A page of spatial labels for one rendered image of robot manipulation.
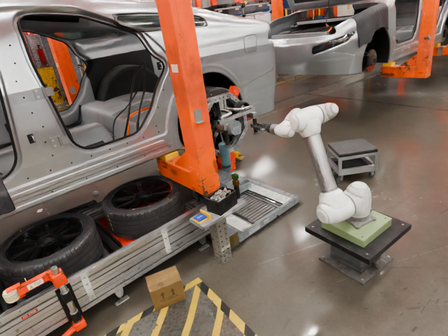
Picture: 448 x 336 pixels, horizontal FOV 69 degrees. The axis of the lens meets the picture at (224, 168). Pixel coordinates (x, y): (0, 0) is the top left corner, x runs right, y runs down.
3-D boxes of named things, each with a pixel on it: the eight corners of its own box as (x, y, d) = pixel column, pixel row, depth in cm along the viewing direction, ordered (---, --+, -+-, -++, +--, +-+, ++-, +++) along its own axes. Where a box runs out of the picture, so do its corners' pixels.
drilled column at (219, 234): (224, 253, 265) (217, 209, 247) (232, 258, 258) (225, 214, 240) (215, 259, 259) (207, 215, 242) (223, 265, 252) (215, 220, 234)
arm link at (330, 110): (321, 104, 223) (305, 109, 218) (339, 96, 206) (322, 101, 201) (327, 122, 223) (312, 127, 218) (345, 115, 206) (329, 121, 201)
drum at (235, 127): (227, 129, 304) (225, 115, 298) (243, 133, 289) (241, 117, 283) (216, 134, 297) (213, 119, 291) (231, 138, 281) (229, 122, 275)
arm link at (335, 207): (359, 217, 206) (333, 230, 198) (342, 215, 221) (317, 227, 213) (323, 101, 203) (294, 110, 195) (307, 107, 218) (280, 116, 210)
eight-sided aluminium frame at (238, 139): (245, 142, 324) (239, 87, 301) (249, 143, 319) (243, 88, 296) (202, 162, 294) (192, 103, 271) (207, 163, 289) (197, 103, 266)
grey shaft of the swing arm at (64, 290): (86, 319, 215) (60, 261, 194) (89, 325, 211) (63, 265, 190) (72, 329, 210) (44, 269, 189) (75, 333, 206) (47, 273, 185)
